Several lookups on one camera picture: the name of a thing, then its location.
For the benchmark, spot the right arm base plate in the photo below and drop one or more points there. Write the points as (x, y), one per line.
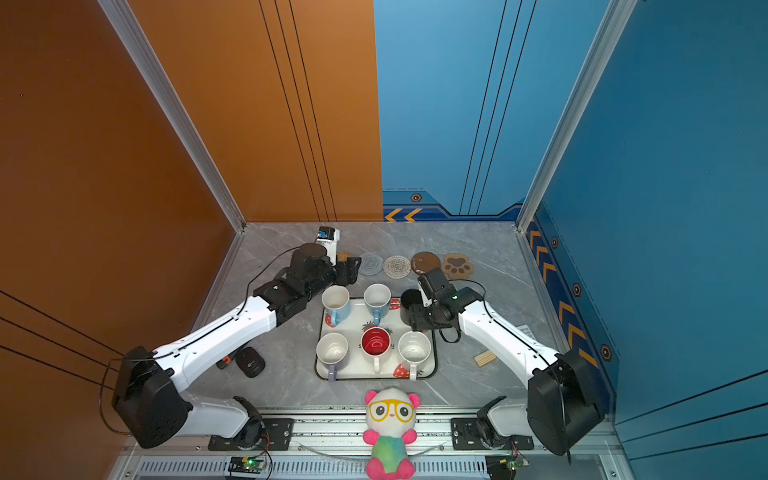
(476, 434)

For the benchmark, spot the right circuit board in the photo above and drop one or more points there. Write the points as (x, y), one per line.
(505, 467)

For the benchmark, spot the white mug purple handle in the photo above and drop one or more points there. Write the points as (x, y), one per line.
(332, 351)

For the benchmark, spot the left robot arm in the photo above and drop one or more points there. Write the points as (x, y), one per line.
(150, 395)

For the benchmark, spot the plush panda toy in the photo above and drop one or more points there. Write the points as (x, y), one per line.
(390, 419)

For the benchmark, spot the white calculator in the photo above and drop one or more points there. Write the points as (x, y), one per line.
(525, 330)

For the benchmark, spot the dark brown wooden coaster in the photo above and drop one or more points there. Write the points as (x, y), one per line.
(424, 262)

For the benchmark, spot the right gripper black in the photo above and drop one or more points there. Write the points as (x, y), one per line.
(417, 321)

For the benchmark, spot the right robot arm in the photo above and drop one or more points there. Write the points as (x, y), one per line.
(565, 393)

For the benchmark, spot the left green circuit board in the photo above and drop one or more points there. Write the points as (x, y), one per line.
(247, 467)

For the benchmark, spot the white strawberry serving tray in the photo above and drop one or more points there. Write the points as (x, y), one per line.
(359, 349)

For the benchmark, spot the black mug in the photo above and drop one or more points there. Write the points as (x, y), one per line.
(410, 303)

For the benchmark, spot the red interior mug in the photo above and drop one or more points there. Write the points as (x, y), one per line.
(376, 344)

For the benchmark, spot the multicolour woven coaster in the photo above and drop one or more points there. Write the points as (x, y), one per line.
(397, 267)

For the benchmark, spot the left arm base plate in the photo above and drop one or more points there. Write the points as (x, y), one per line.
(273, 434)

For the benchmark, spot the blue mug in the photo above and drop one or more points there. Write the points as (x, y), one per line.
(377, 298)
(336, 302)

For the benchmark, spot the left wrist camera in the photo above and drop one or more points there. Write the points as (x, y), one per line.
(329, 237)

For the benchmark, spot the small wooden block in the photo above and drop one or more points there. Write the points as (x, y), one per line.
(485, 358)

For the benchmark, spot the cork paw print coaster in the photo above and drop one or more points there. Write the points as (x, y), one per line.
(457, 267)

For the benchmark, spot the grey blue rope coaster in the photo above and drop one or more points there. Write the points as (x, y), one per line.
(371, 264)

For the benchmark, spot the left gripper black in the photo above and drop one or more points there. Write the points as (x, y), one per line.
(346, 271)

